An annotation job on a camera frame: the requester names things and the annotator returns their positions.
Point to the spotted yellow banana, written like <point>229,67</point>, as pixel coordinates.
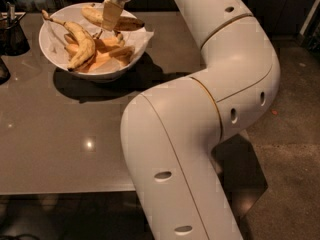
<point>124,23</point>

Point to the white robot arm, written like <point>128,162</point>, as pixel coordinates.
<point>169,130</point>

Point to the white paper bowl liner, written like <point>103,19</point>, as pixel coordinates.
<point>140,39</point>

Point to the long left yellow banana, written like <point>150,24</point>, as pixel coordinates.
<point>86,44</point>

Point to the white ceramic bowl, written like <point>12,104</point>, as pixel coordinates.
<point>63,64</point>

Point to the orange bananas under pile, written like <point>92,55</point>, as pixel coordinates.
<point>106,50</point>

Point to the black mesh utensil holder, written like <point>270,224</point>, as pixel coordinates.
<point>13,41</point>

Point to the dark object at left edge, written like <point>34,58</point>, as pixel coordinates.
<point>4,72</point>

